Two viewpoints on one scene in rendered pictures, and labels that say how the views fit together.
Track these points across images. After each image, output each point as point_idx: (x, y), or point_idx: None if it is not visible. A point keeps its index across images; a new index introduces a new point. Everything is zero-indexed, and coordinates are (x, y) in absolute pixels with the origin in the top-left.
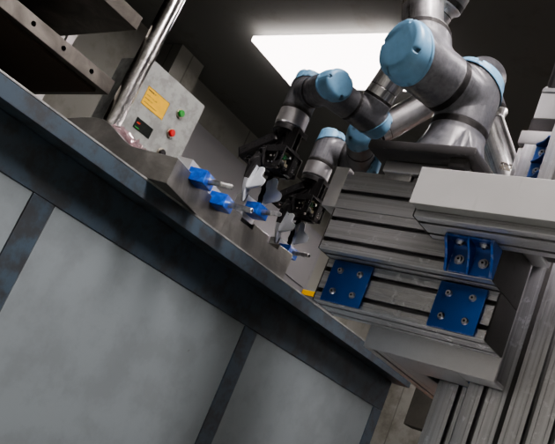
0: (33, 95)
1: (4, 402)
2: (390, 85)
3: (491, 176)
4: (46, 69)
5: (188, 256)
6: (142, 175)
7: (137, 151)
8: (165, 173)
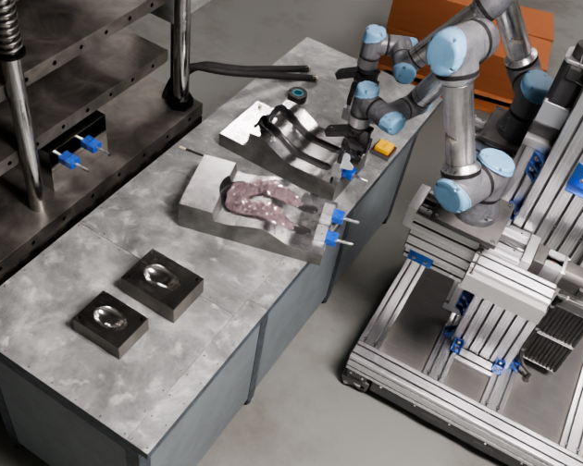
0: (261, 317)
1: (274, 337)
2: (431, 102)
3: (502, 292)
4: None
5: None
6: (304, 264)
7: (294, 249)
8: (316, 262)
